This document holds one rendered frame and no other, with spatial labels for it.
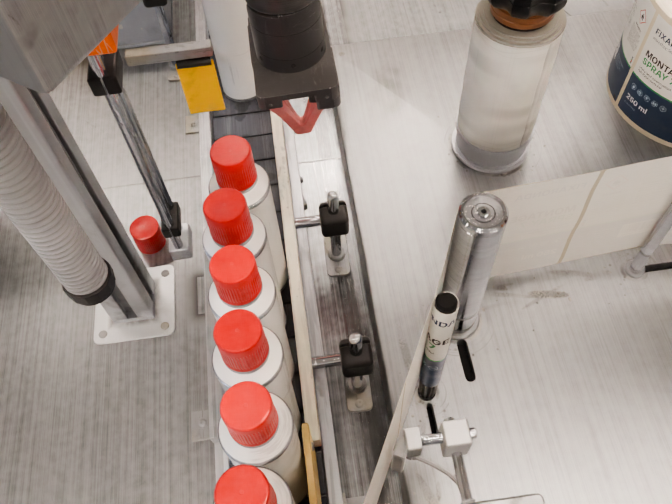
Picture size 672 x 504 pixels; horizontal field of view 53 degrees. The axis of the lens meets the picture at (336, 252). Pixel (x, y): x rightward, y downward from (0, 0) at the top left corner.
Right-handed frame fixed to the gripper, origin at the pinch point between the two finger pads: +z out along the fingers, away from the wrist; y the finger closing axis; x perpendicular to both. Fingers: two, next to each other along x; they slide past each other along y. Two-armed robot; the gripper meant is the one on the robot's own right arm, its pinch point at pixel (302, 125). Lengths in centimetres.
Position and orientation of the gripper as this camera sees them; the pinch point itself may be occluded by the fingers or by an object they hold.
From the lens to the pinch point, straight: 63.8
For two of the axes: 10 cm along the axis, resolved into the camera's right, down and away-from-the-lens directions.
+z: 0.7, 5.3, 8.5
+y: -1.4, -8.4, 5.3
